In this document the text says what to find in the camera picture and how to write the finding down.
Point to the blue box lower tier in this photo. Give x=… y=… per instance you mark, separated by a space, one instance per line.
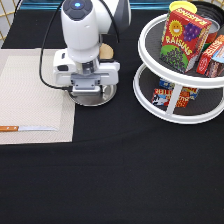
x=193 y=92

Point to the red raisins box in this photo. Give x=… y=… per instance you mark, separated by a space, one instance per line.
x=184 y=39

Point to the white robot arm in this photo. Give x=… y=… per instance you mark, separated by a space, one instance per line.
x=85 y=21

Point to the red can behind raisins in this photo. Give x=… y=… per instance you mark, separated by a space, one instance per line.
x=212 y=33

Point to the red snack box right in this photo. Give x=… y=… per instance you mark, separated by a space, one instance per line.
x=211 y=63

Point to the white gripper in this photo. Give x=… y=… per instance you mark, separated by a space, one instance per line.
x=84 y=78

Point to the wooden handled knife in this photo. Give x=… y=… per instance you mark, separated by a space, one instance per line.
x=25 y=128

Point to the yellow lidded can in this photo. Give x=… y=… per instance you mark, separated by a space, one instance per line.
x=182 y=4

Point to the white two-tier turntable rack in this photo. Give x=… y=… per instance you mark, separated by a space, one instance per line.
x=208 y=105

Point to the colourful box lower tier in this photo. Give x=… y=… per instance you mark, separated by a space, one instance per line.
x=161 y=97

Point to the round wooden coaster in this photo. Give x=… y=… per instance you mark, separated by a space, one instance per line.
x=106 y=51

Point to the round silver metal plate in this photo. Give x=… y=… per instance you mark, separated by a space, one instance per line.
x=95 y=96

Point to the beige woven placemat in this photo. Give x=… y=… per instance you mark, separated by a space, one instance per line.
x=26 y=101

